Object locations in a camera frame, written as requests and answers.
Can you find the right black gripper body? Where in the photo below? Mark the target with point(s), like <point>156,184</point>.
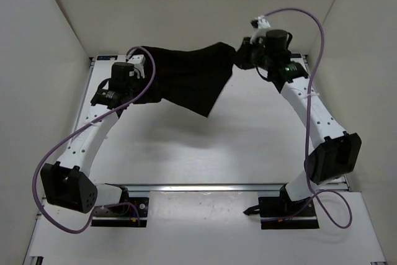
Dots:
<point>252,56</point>

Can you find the black skirt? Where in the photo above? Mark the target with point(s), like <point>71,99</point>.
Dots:
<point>190,79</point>

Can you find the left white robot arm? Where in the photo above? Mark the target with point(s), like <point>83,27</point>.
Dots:
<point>66,182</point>

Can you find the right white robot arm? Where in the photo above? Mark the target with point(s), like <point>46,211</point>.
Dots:
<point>330,151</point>

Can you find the left blue corner label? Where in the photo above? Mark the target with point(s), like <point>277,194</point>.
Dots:
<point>106,57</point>

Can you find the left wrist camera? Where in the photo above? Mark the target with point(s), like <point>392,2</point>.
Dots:
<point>138,61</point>

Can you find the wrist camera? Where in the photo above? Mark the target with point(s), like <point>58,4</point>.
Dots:
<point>138,61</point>
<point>261,26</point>

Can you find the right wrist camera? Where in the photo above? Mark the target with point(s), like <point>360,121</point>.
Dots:
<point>261,26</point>

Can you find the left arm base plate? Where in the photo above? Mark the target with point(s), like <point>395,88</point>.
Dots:
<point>124,216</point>

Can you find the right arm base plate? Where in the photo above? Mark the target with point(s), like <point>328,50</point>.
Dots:
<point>276,214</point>

